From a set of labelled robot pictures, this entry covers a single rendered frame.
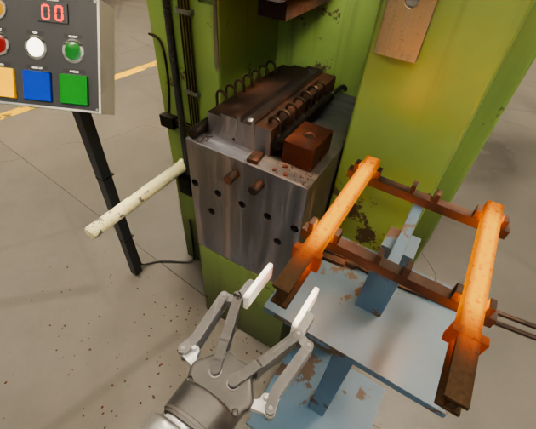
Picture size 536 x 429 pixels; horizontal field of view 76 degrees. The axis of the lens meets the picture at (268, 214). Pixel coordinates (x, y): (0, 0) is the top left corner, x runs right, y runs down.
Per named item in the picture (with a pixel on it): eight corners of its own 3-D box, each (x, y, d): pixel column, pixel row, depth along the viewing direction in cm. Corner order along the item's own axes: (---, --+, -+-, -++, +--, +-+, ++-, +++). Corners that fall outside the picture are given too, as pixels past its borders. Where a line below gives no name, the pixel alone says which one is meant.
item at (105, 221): (97, 243, 107) (92, 231, 104) (85, 236, 109) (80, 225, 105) (189, 172, 135) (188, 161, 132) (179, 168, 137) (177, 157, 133)
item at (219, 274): (277, 352, 146) (288, 292, 113) (206, 309, 159) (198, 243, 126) (329, 264, 182) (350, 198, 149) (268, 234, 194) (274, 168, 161)
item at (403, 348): (442, 418, 64) (447, 415, 63) (263, 311, 78) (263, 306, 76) (469, 301, 83) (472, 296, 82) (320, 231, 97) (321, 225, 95)
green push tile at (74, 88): (87, 105, 91) (86, 75, 90) (59, 103, 92) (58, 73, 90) (91, 106, 93) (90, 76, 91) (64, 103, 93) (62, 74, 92)
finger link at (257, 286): (247, 310, 48) (242, 307, 49) (272, 276, 53) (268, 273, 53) (247, 298, 46) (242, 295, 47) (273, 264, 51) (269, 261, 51)
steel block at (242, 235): (288, 292, 113) (308, 189, 82) (197, 243, 126) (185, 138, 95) (350, 198, 149) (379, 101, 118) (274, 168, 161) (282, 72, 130)
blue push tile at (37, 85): (50, 102, 91) (49, 72, 90) (23, 98, 92) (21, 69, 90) (55, 102, 93) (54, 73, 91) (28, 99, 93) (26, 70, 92)
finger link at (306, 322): (289, 340, 43) (310, 353, 42) (307, 310, 46) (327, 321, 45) (287, 346, 44) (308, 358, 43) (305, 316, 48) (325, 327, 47)
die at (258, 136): (269, 157, 91) (270, 128, 85) (208, 132, 97) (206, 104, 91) (331, 98, 117) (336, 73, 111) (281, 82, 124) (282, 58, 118)
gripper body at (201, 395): (162, 420, 40) (212, 354, 46) (221, 468, 37) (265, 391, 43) (151, 399, 35) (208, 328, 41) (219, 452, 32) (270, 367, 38)
